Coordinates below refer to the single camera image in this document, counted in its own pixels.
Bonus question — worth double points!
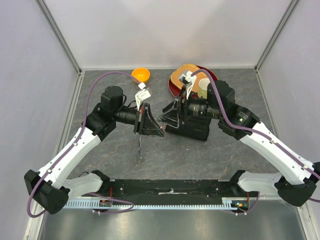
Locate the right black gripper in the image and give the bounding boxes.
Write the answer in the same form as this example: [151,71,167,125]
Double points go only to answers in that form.
[157,84,224,128]

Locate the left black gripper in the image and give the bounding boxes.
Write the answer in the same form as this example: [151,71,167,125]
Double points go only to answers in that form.
[113,102,164,138]

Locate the silver scissors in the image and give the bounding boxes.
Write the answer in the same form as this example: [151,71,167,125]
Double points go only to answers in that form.
[160,123,167,132]
[133,136,145,168]

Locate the black zip tool case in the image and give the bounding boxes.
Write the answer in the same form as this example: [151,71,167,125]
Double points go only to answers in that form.
[165,117,211,142]

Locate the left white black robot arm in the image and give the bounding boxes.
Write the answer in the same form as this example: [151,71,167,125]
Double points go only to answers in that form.
[24,83,164,215]

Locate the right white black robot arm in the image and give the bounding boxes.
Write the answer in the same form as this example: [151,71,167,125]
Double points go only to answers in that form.
[157,80,320,207]

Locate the red round tray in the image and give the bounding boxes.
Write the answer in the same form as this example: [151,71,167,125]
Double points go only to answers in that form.
[168,65,218,98]

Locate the woven bamboo basket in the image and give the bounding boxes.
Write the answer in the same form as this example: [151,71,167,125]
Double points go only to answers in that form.
[170,63,200,90]

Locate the pale green cup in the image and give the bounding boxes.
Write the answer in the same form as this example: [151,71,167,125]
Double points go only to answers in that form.
[197,78,211,99]

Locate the orange bowl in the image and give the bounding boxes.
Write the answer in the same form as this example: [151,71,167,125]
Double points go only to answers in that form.
[131,67,151,84]

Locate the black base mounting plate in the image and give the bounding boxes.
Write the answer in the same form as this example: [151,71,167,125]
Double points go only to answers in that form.
[81,178,260,200]

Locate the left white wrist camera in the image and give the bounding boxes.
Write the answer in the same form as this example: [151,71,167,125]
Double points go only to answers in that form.
[134,82,152,110]

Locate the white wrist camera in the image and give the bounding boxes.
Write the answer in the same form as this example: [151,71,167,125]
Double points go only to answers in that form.
[178,70,197,99]
[134,82,152,110]

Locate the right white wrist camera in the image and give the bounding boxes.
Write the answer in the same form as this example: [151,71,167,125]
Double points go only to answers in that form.
[178,70,197,99]

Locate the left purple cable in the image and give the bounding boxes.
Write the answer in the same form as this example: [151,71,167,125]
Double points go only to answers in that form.
[26,71,142,218]

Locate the light blue cable duct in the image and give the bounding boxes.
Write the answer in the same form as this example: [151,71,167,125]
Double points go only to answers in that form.
[64,197,240,211]

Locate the left aluminium corner post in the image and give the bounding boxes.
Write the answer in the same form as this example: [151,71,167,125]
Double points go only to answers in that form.
[35,0,82,75]

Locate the aluminium corner post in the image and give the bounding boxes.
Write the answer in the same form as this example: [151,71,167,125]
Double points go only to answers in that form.
[35,0,82,75]
[254,0,300,73]

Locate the right aluminium corner post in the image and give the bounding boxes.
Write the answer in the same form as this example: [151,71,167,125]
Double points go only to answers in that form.
[254,0,300,73]

